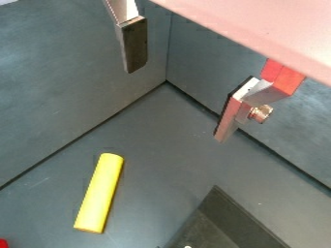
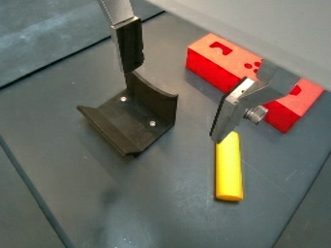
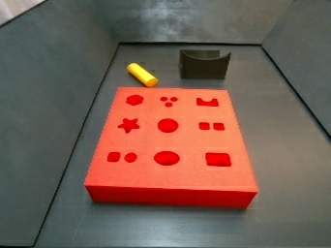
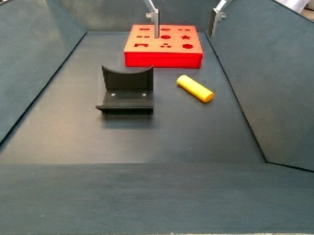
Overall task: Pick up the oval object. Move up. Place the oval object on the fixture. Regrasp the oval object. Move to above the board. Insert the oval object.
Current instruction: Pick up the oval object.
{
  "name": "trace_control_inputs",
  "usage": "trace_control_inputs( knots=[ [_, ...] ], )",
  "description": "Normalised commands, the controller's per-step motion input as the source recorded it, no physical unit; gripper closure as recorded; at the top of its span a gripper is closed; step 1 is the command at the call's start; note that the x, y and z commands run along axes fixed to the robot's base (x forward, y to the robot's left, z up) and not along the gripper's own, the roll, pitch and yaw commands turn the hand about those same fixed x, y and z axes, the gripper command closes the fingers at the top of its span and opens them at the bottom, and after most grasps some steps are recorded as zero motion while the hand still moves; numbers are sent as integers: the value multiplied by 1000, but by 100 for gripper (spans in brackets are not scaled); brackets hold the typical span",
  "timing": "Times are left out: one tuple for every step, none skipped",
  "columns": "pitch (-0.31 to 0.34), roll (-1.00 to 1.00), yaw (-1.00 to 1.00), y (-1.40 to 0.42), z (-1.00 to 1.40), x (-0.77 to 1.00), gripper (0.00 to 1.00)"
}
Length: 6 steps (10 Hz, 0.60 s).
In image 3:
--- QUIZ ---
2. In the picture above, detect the yellow oval cylinder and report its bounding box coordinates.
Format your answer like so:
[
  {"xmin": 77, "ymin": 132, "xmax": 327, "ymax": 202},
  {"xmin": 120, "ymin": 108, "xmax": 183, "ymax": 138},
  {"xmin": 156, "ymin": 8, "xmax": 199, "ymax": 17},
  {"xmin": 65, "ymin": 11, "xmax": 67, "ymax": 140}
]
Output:
[{"xmin": 127, "ymin": 63, "xmax": 158, "ymax": 87}]

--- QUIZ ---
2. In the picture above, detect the red foam shape board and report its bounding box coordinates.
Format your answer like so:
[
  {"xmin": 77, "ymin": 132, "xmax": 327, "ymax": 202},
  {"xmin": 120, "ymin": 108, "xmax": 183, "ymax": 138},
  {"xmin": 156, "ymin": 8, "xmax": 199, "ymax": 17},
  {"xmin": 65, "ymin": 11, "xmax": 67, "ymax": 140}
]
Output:
[{"xmin": 84, "ymin": 87, "xmax": 259, "ymax": 208}]

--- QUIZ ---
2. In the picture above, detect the dark grey cradle fixture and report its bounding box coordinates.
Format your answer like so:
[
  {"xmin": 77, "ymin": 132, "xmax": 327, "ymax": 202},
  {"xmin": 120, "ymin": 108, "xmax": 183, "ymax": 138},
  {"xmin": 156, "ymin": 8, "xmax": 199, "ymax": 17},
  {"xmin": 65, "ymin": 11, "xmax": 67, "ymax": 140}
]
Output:
[{"xmin": 180, "ymin": 49, "xmax": 231, "ymax": 79}]

